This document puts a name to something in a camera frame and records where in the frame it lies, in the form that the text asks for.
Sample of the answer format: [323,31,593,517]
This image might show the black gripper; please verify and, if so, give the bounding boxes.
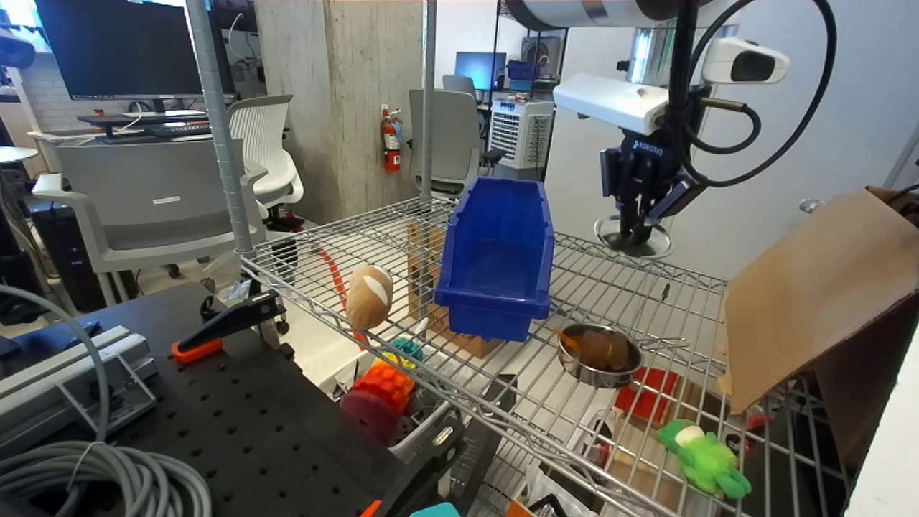
[599,134,702,254]

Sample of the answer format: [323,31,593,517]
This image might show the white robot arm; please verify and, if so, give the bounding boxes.
[503,0,723,256]

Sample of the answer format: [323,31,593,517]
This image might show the silver bowl with brown food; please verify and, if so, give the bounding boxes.
[556,324,639,389]

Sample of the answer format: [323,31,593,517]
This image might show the blue plastic bin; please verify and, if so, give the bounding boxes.
[433,178,553,343]

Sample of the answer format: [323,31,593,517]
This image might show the brown cardboard box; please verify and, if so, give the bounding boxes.
[723,192,919,410]

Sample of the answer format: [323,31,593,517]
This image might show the green frog toy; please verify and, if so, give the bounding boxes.
[657,420,753,499]

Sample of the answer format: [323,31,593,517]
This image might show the red fire extinguisher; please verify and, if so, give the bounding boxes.
[379,107,402,176]

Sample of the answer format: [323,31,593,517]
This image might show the brown football plush toy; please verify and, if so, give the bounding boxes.
[346,264,392,334]

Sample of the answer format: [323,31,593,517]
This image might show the orange red toy block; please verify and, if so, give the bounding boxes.
[338,361,412,446]

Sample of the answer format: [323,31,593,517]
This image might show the grey metal shelf pole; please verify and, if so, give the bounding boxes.
[184,0,256,268]

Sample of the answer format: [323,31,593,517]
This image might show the black perforated board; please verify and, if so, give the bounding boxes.
[97,288,404,517]

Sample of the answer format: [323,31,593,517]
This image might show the orange black clamp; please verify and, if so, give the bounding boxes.
[170,291,283,369]

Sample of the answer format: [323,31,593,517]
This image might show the grey office chair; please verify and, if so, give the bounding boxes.
[32,142,237,304]

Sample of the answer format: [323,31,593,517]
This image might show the dark monitor screen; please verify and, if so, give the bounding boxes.
[36,0,200,99]

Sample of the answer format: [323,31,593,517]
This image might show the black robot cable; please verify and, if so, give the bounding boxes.
[664,0,839,192]

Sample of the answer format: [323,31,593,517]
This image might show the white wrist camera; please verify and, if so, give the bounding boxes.
[701,37,789,83]

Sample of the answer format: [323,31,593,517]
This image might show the white wire shelf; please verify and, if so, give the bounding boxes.
[243,202,853,517]

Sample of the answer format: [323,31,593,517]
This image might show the grey cable bundle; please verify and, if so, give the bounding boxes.
[0,284,214,517]

